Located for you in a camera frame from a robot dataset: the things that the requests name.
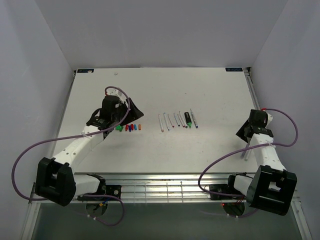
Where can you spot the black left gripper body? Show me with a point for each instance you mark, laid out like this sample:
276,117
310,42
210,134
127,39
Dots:
123,110

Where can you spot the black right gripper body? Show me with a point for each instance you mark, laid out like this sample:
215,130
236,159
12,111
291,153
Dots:
248,126

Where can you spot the green highlighter cap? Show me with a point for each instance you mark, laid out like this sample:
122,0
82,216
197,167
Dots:
117,128

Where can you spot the blue capped white pen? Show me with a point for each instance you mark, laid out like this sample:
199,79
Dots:
166,121

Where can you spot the red capped white pen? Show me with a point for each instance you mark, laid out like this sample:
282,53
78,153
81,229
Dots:
172,125

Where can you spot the dark blue capped pen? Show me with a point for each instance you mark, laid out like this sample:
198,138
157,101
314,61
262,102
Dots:
176,119

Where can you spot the green capped white pen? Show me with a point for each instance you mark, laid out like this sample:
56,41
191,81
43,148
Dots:
183,120

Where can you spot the green black highlighter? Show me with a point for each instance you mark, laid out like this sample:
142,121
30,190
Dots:
188,119

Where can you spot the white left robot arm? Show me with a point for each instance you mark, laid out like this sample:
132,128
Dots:
56,179

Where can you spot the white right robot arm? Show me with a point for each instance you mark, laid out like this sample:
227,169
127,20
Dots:
272,187

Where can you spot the left blue corner label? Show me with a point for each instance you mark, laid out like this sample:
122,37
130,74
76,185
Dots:
86,70

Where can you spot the blue corner label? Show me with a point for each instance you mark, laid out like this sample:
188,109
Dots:
86,70
233,69

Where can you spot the right blue corner label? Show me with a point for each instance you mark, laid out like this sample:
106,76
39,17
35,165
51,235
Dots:
233,69

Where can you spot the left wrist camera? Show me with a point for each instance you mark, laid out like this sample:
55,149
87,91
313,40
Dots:
114,92

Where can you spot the aluminium right side rail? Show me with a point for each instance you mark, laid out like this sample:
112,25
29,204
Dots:
296,203

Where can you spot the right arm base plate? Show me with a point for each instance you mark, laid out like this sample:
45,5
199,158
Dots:
221,189

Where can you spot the aluminium front rail frame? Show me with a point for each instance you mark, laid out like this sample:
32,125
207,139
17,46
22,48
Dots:
149,188

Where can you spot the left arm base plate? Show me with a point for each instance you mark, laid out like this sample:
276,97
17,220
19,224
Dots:
112,192

